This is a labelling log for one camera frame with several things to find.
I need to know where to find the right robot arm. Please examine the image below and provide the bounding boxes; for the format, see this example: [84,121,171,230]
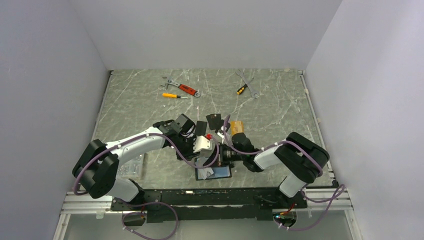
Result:
[224,132,330,208]

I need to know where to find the black leather card holder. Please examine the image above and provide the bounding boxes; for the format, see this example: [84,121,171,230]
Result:
[194,159,232,181]

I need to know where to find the loose black card right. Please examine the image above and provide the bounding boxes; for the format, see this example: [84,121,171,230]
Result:
[214,119,231,134]

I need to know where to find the loose black card left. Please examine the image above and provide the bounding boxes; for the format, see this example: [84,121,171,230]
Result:
[194,120,208,136]

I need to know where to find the yellow handled screwdriver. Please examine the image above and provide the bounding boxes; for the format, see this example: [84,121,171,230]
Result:
[162,93,188,99]

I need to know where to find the silver open-end wrench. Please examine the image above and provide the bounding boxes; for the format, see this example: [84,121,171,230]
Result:
[235,69,260,99]

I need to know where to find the black credit card stack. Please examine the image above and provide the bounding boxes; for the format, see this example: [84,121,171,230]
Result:
[206,113,222,131]

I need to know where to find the loose black card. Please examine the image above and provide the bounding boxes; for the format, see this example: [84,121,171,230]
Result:
[214,119,231,134]
[194,120,208,136]

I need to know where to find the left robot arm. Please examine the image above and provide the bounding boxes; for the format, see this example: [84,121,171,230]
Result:
[71,114,196,210]

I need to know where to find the clear plastic screw box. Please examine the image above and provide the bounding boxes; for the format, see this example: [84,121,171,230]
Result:
[117,154,145,180]

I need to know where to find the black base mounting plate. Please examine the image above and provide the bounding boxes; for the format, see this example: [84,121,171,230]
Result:
[110,187,307,223]

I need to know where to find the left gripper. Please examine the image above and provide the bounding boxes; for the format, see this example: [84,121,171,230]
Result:
[173,133,201,161]

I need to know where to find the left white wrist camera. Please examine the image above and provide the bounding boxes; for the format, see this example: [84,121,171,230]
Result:
[193,136,215,157]

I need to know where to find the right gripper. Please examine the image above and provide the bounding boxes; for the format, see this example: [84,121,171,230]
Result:
[203,142,246,168]

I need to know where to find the black yellow small screwdriver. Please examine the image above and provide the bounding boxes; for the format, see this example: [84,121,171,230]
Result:
[236,78,254,95]

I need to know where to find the red handled adjustable wrench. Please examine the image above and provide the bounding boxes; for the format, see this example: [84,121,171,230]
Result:
[162,76,201,98]

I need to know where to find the aluminium frame rail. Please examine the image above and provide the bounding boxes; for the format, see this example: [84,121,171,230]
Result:
[53,188,363,240]

